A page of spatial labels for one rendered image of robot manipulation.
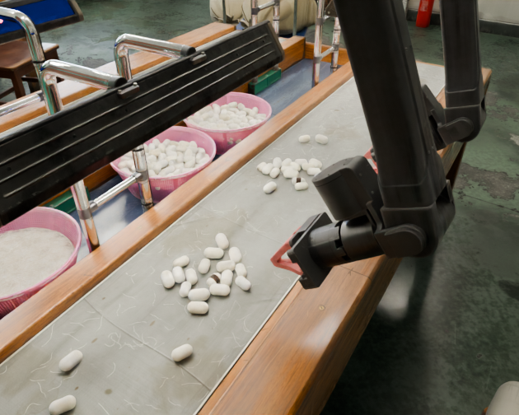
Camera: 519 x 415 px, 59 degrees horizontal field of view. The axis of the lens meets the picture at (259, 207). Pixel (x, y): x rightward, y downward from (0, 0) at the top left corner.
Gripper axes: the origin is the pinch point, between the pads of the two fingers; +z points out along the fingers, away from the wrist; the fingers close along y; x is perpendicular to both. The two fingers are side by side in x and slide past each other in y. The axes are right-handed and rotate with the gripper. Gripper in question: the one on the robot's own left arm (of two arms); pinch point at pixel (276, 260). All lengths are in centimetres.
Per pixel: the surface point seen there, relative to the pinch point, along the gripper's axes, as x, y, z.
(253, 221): -1.2, -19.1, 20.1
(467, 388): 90, -61, 25
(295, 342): 11.4, 5.2, 1.0
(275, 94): -20, -95, 53
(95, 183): -27, -17, 59
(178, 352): 2.9, 15.6, 12.5
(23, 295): -16.1, 20.2, 35.7
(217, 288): 1.2, 1.8, 14.4
